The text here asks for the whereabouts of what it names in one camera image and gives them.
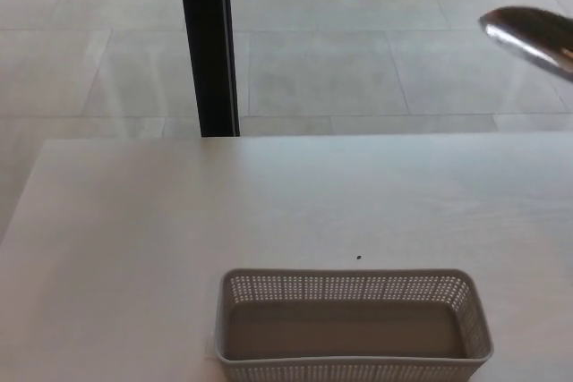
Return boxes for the grey perforated plastic basket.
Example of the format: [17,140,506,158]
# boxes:
[215,267,494,382]

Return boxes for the black vertical window frame post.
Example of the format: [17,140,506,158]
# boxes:
[175,0,241,138]

